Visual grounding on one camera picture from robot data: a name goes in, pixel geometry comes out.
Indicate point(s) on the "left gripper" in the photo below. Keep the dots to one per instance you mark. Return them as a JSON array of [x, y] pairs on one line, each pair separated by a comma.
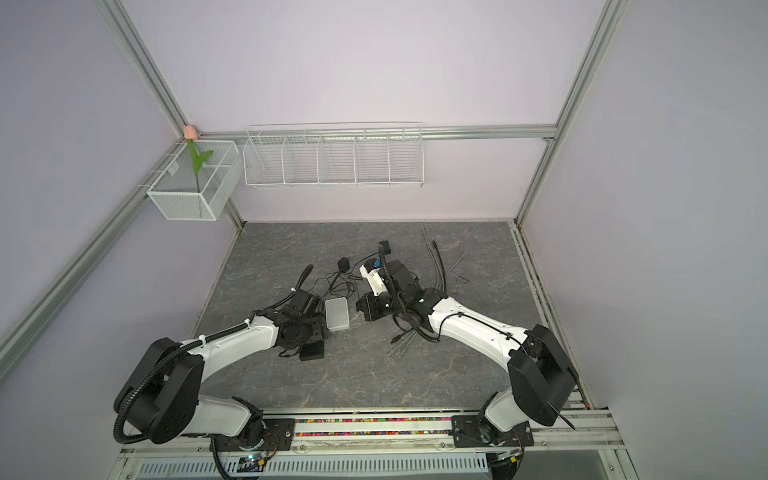
[[320, 328]]

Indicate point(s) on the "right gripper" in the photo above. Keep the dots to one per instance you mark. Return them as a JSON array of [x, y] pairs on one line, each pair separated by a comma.
[[370, 306]]

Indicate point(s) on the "black network switch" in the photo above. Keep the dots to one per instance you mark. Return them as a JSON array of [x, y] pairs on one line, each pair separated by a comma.
[[312, 351]]

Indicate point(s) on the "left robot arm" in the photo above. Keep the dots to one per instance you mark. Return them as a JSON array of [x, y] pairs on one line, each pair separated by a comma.
[[161, 400]]

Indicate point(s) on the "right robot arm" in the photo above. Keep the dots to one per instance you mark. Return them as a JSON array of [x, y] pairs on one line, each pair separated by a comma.
[[541, 374]]

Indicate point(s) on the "white router box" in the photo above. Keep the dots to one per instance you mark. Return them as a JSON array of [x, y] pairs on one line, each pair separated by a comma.
[[337, 314]]

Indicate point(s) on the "black power adapter with prongs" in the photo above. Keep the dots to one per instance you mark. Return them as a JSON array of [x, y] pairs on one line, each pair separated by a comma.
[[343, 265]]

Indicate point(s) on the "white mesh corner basket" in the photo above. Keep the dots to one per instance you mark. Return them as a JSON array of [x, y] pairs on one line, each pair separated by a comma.
[[174, 192]]

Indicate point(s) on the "artificial tulip flower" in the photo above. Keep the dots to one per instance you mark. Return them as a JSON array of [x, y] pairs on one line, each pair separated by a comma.
[[198, 158]]

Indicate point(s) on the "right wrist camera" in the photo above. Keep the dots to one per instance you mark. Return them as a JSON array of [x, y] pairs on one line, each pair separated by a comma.
[[370, 271]]

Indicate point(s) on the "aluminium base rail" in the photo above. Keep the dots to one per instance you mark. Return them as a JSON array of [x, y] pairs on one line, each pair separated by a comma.
[[411, 431]]

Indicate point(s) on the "white wire shelf basket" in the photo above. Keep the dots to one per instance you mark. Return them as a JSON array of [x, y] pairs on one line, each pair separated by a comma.
[[334, 154]]

